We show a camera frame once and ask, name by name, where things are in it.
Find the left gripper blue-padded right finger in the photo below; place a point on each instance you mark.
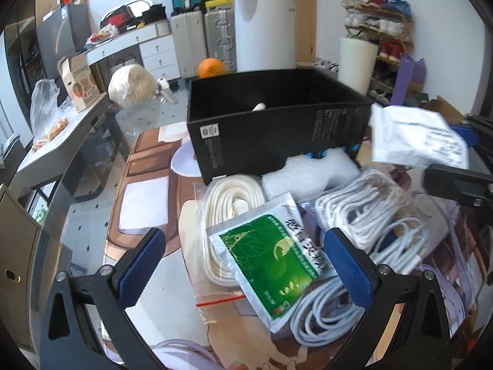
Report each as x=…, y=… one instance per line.
x=421, y=339

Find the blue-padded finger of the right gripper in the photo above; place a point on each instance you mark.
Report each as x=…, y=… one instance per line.
x=476, y=131
x=466, y=187

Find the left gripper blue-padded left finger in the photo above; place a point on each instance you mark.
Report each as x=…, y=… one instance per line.
x=68, y=339

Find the white medicine packet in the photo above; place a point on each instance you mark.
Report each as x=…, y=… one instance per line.
x=415, y=137

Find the green medicine packet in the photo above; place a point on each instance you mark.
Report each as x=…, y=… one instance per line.
x=271, y=257

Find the cream tumbler cup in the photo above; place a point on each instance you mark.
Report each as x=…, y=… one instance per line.
x=356, y=63

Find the wooden shoe rack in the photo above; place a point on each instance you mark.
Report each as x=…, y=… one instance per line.
x=388, y=24

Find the white foam block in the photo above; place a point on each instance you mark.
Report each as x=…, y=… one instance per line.
x=304, y=177

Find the grey side table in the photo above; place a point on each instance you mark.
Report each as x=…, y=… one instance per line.
x=91, y=141

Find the anime print table mat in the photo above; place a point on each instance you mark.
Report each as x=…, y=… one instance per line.
x=180, y=305

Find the clear plastic snack bag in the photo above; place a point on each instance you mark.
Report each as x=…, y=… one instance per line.
x=47, y=118

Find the black cardboard box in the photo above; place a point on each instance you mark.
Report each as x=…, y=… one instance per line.
x=307, y=112

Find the white cylindrical appliance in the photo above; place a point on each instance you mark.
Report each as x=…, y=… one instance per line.
x=256, y=49

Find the fruit carton box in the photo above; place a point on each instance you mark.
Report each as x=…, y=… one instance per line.
x=78, y=81

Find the bagged cream yarn ball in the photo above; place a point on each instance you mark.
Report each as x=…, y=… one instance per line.
x=131, y=85

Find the orange fruit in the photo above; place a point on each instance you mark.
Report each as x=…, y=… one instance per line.
x=210, y=67

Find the silver suitcase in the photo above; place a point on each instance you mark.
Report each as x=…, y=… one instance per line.
x=220, y=36

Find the white suitcase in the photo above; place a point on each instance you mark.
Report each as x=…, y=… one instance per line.
x=190, y=42

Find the dark grey mini fridge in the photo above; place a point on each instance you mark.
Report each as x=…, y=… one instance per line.
x=63, y=34

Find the white desk with drawers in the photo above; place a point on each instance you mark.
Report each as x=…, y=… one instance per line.
x=153, y=46

